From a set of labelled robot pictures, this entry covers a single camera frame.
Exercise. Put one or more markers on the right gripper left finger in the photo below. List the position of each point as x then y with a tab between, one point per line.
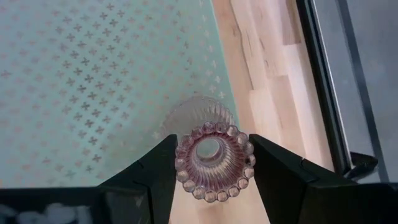
149	186

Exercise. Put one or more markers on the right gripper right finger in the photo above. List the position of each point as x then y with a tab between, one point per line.
280	186

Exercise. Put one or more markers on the pink ribbed glass candle holder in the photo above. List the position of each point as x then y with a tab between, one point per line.
217	182

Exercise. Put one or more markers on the green perforated metal shelf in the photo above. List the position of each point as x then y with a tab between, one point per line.
93	62

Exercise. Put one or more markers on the black frame foot bracket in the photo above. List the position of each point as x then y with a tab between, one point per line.
362	161

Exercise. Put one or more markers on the black aluminium table frame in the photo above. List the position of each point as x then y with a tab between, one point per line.
320	77

